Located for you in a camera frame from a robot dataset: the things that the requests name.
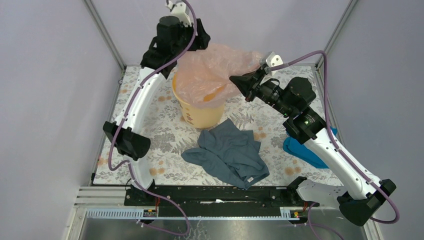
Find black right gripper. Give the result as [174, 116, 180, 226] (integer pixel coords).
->
[229, 65, 294, 117]

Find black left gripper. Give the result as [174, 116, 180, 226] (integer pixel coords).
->
[171, 18, 209, 57]

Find pink plastic trash bag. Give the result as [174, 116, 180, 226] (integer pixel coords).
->
[174, 43, 264, 109]

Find yellow plastic trash bin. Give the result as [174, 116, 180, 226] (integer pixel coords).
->
[172, 73, 225, 129]

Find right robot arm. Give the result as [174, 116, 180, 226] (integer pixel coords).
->
[229, 68, 396, 227]

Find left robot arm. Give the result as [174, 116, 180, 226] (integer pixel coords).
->
[102, 15, 211, 206]

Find grey-blue crumpled cloth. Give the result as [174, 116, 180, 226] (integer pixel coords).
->
[181, 118, 270, 189]

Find bright blue cloth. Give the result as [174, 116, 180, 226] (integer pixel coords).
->
[282, 131, 329, 169]

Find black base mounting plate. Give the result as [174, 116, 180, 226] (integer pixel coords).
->
[124, 185, 312, 218]

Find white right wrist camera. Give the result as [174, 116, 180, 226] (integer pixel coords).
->
[259, 51, 284, 77]

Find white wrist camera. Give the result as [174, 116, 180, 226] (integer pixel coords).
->
[165, 0, 193, 27]
[259, 51, 284, 77]

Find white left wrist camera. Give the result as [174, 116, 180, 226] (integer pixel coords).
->
[165, 0, 193, 27]

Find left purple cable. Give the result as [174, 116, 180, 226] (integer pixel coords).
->
[107, 0, 192, 237]

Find purple cable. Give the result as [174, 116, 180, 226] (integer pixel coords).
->
[107, 0, 192, 237]
[266, 50, 401, 240]

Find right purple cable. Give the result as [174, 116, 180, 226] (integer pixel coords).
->
[266, 50, 401, 240]

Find white slotted cable duct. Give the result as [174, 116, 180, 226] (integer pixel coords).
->
[85, 207, 301, 222]

